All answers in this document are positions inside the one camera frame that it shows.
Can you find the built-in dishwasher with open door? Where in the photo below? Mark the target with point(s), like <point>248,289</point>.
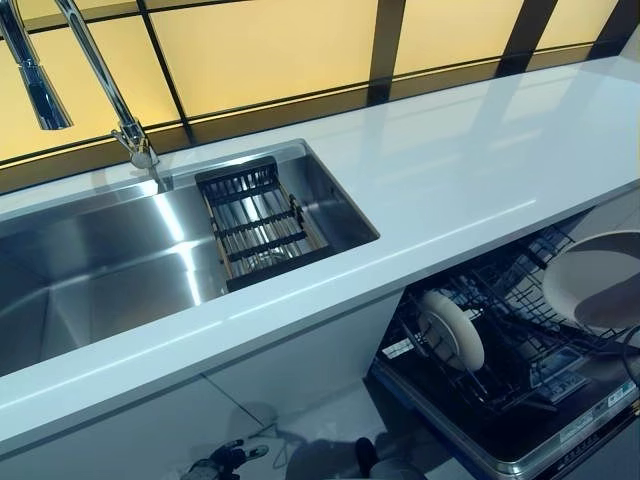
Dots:
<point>525,430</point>

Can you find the narrow white cabinet door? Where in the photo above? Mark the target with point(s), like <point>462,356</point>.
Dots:
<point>310,360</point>

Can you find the black dish drying rack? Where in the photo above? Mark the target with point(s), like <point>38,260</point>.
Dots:
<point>260,225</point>

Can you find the cream round plate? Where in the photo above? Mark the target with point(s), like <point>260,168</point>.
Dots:
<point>565,285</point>
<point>457,330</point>

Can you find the chrome gooseneck kitchen faucet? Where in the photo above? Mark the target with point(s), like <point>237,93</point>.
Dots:
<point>120,105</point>

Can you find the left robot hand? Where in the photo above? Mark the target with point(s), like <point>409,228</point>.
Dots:
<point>225,460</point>

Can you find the stainless steel sink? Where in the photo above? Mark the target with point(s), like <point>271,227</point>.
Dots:
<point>100,250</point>

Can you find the wide white cabinet door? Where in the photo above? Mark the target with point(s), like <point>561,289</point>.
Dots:
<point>100,430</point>

